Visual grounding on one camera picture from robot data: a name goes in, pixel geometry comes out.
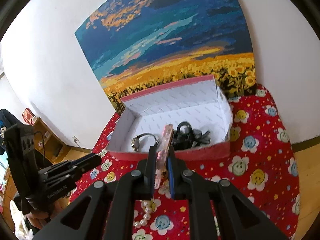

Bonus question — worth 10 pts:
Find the pink cardboard box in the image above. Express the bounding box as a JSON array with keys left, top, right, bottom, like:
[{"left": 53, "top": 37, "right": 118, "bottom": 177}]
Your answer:
[{"left": 106, "top": 75, "right": 233, "bottom": 161}]

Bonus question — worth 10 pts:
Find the white pearl bracelet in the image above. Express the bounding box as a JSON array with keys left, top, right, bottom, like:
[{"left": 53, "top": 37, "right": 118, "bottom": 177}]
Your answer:
[{"left": 133, "top": 198, "right": 154, "bottom": 228}]

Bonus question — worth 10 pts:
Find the sunflower field painting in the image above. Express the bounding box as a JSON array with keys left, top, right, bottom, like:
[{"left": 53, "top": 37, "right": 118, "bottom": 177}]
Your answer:
[{"left": 75, "top": 0, "right": 256, "bottom": 113}]

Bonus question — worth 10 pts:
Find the left hand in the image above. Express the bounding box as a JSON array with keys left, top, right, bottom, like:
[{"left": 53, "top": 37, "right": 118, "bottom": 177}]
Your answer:
[{"left": 26, "top": 197, "right": 69, "bottom": 229}]

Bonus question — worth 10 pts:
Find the wooden shelf cabinet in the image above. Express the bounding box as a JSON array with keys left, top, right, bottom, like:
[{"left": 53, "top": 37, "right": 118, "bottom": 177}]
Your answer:
[{"left": 0, "top": 115, "right": 71, "bottom": 230}]

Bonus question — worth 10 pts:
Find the pink flower hair clip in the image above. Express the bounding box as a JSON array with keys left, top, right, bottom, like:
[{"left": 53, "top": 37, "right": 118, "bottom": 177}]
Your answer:
[{"left": 155, "top": 124, "right": 174, "bottom": 189}]

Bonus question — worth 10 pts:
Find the red smiley flower cloth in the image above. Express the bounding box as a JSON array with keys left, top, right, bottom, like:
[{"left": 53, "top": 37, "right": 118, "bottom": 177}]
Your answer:
[{"left": 69, "top": 85, "right": 300, "bottom": 239}]

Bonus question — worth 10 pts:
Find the black hair claw clip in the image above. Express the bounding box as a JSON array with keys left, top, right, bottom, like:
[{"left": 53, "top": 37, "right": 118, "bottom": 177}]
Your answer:
[{"left": 171, "top": 121, "right": 210, "bottom": 151}]

